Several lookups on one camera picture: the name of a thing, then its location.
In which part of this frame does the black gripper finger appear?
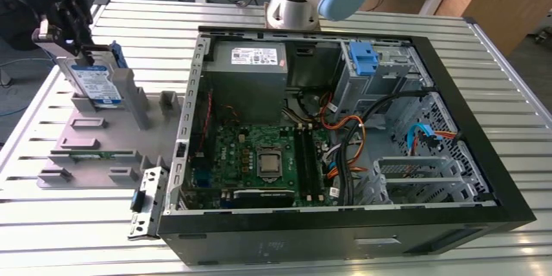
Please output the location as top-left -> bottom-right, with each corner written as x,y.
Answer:
64,0 -> 95,46
32,3 -> 95,67

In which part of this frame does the hard disk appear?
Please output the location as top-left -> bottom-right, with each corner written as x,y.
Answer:
55,40 -> 127,111

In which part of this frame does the blue SATA wire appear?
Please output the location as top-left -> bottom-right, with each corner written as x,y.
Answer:
404,122 -> 432,158

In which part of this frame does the orange yellow power wire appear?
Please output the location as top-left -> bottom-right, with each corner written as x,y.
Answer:
424,130 -> 463,153

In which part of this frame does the black mesh waste bin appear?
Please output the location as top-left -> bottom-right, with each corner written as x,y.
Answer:
0,0 -> 47,51

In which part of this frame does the grey parts rack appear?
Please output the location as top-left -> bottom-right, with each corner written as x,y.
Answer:
36,69 -> 187,189

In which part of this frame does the green RAM stick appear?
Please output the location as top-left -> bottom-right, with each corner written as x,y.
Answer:
68,151 -> 117,160

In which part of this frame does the grey power supply unit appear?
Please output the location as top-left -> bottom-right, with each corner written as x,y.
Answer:
201,41 -> 289,125

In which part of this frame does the green motherboard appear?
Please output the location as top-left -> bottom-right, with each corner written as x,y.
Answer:
189,123 -> 341,209

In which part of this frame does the silver CPU in socket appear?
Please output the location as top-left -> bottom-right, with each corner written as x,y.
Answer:
255,145 -> 285,183

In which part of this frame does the blue drive bay latch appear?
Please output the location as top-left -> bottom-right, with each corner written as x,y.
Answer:
349,41 -> 380,76

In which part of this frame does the black RAM slot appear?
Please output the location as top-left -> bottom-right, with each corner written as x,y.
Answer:
307,123 -> 325,202
295,123 -> 313,202

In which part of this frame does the black graphics card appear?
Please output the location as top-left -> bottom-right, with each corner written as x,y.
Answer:
221,187 -> 297,209

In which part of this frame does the black PC case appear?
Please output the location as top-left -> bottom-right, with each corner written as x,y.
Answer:
157,25 -> 537,266

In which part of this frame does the wooden cabinet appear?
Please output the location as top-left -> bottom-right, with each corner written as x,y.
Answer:
460,0 -> 552,57

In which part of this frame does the black chair base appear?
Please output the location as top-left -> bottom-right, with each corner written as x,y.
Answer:
533,14 -> 552,44

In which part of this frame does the blue floor cable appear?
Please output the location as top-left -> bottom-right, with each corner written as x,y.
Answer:
0,58 -> 57,118

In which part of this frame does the metal expansion slot bracket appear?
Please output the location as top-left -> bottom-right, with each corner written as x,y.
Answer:
127,165 -> 169,241

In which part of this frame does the orange wire loop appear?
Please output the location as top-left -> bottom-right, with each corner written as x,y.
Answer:
321,114 -> 368,164

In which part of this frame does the black cable bundle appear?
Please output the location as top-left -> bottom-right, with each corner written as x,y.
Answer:
336,90 -> 436,206

